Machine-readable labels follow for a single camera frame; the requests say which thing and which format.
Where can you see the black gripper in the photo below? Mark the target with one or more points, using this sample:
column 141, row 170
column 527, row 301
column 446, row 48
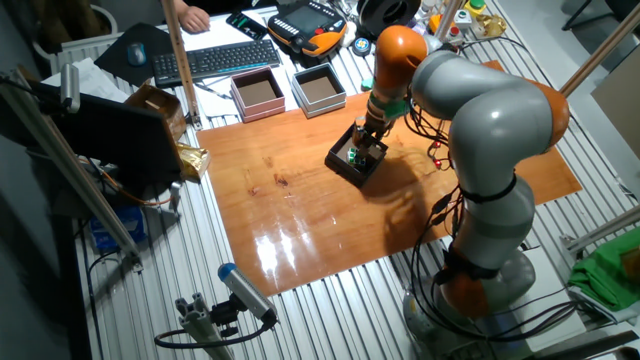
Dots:
column 376, row 131

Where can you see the white-edged Rubik's cube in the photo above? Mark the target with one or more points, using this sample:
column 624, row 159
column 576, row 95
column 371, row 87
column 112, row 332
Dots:
column 356, row 159

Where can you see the black gift box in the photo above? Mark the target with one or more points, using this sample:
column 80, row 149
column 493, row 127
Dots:
column 345, row 170

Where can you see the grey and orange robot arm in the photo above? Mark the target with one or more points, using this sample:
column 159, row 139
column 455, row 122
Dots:
column 500, row 125

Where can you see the light blue gift box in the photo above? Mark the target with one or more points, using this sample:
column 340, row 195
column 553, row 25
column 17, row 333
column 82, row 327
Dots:
column 318, row 89

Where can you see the pink gift box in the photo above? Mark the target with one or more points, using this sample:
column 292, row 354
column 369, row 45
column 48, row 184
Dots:
column 257, row 92

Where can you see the white box with red button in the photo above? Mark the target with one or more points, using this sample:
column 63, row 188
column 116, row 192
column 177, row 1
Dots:
column 454, row 36

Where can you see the yellow box with green button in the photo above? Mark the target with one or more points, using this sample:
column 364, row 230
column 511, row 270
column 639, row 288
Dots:
column 475, row 7

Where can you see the brown cardboard box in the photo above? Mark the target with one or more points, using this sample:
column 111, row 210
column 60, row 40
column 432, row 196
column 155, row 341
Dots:
column 160, row 107

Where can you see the person's bare hand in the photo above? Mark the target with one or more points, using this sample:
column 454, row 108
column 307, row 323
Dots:
column 194, row 21

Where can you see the orange wooden board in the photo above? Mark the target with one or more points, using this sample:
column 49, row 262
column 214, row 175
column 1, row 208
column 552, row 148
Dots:
column 300, row 215

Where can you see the white rounded plastic object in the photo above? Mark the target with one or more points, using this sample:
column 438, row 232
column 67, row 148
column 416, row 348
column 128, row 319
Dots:
column 348, row 34

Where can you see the purple plastic bag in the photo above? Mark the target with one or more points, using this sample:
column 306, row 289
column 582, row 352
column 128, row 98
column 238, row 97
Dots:
column 419, row 24

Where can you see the black filament spool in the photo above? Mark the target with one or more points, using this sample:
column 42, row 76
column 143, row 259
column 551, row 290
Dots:
column 387, row 12

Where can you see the orange and black teach pendant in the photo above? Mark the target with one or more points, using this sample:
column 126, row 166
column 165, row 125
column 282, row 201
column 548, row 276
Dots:
column 305, row 22

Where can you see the small orange object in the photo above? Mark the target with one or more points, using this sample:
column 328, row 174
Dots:
column 435, row 22

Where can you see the golden crinkled object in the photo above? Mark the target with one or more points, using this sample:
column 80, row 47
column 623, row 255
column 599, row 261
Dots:
column 490, row 26

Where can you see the black smartphone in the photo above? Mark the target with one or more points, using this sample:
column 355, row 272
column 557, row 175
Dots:
column 246, row 25

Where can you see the gold foil bag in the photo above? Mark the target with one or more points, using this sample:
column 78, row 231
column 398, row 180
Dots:
column 194, row 161

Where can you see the black computer keyboard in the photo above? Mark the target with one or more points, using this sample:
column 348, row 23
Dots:
column 215, row 62

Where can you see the white paper sheet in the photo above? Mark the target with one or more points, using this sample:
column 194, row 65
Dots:
column 215, row 35

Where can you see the short aluminium profile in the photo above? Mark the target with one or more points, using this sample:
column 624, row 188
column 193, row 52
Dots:
column 600, row 230

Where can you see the black flat monitor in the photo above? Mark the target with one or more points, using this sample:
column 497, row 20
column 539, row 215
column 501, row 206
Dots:
column 120, row 140

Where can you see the blue-grey computer mouse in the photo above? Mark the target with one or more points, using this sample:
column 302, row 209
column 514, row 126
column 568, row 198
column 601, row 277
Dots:
column 136, row 54

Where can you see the beige flat panel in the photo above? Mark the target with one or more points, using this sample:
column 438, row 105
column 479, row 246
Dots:
column 620, row 100

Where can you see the blue packet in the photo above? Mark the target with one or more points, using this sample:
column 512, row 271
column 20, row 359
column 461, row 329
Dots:
column 117, row 227

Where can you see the green cloth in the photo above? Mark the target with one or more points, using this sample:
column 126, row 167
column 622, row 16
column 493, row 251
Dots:
column 605, row 270

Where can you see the black mouse pad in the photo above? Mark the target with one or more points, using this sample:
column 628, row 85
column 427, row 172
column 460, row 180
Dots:
column 112, row 60

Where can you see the stack of white papers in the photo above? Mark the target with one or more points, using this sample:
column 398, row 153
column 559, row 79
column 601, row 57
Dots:
column 90, row 80

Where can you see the white round basket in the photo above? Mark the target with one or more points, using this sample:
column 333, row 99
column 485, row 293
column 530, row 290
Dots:
column 107, row 17

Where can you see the long aluminium profile bar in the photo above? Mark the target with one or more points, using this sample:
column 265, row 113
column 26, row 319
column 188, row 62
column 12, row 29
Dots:
column 75, row 170

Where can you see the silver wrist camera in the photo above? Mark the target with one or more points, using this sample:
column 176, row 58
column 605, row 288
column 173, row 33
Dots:
column 359, row 124

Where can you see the silver metal post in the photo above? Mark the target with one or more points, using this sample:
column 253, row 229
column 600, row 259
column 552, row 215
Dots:
column 449, row 17

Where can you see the small white switch box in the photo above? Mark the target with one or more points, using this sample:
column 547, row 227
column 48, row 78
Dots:
column 463, row 19

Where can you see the silver camera with blue cap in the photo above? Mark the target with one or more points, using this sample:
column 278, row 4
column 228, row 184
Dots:
column 245, row 290

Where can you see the wooden frame post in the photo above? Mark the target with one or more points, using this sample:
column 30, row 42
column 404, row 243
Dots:
column 180, row 60
column 600, row 50

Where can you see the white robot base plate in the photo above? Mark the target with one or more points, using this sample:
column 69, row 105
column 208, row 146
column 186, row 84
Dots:
column 550, row 300

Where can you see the aluminium camera mount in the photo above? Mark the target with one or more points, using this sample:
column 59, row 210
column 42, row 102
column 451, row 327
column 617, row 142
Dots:
column 200, row 325

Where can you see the silver depth camera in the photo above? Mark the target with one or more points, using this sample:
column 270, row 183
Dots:
column 70, row 87

